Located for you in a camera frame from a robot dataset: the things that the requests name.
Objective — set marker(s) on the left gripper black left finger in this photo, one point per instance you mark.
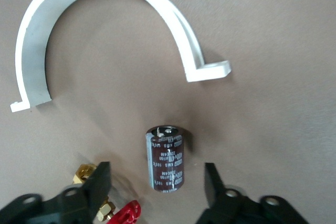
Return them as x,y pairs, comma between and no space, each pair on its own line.
65,208

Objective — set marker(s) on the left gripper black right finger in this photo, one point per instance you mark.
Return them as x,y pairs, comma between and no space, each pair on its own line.
236,208

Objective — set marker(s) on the dark brown cylindrical capacitor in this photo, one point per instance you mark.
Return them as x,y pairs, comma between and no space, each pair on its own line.
168,161

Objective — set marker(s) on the white curved pipe clamp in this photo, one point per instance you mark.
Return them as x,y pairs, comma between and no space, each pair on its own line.
31,51

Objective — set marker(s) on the brown table mat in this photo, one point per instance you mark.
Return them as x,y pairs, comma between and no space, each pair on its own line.
262,24

